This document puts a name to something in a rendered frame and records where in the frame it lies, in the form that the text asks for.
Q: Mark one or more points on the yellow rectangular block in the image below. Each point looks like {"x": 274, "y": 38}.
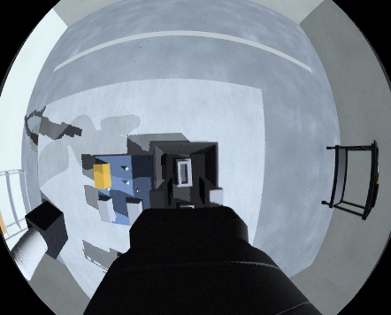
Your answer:
{"x": 102, "y": 175}

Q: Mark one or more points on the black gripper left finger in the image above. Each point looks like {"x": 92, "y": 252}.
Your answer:
{"x": 161, "y": 197}

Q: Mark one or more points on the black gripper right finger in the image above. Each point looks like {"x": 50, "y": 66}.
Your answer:
{"x": 210, "y": 196}

